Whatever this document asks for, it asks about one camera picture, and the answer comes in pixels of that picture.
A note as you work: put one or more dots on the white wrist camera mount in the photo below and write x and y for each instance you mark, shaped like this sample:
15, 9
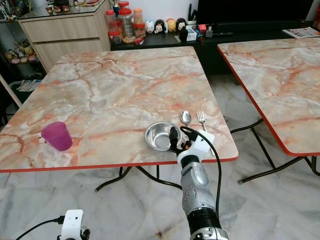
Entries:
72, 224
201, 145

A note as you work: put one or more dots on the metal spoon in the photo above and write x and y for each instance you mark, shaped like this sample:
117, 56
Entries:
185, 117

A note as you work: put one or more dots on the glass display shelf with toys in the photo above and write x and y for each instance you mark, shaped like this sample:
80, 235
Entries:
10, 30

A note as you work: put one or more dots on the stainless steel bowl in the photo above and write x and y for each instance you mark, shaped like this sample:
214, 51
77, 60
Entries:
157, 137

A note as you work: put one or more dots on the yellow round figurine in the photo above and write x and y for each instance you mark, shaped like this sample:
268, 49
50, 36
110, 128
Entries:
171, 25

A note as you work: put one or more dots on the marble pattern folding table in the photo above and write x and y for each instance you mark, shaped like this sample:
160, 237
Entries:
275, 85
110, 92

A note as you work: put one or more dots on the black round figurine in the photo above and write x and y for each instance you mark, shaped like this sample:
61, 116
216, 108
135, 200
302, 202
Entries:
181, 23
159, 26

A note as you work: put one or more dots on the metal fork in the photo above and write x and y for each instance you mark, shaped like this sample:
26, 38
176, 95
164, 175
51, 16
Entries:
201, 118

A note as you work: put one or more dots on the black television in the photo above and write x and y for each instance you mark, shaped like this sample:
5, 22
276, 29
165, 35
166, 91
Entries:
255, 11

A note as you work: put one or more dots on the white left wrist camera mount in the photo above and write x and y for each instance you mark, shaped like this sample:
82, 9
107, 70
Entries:
72, 224

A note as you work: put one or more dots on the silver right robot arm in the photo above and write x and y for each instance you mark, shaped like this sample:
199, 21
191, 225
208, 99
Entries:
197, 187

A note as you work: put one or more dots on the small red box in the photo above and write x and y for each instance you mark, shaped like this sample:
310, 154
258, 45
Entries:
202, 27

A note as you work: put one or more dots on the white stick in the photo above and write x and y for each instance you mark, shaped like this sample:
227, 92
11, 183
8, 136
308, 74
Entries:
11, 91

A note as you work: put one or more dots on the clear jar orange lid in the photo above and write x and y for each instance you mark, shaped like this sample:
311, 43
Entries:
138, 17

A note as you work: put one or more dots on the short clear jar red lid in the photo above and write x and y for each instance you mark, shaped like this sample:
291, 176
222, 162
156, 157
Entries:
115, 37

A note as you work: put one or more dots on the printed magazine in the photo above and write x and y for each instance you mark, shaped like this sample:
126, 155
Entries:
302, 32

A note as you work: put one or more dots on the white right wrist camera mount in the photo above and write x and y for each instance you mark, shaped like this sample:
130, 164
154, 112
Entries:
201, 145

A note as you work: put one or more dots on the small white box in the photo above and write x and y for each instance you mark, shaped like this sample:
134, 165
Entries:
192, 34

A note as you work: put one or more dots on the black tv console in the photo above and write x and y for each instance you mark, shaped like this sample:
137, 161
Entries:
180, 50

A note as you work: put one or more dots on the large clear jar red lid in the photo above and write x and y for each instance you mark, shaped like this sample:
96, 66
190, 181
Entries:
126, 25

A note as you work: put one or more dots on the purple plastic cup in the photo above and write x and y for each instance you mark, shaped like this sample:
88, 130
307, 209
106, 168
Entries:
57, 136

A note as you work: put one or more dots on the light wooden drawer cabinet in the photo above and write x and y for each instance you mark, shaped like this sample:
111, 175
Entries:
62, 40

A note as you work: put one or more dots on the green basket with papers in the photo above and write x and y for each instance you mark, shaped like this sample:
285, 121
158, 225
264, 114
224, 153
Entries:
26, 89

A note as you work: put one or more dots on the slim clear jar red lid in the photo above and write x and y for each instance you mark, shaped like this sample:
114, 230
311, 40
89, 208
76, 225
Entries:
111, 22

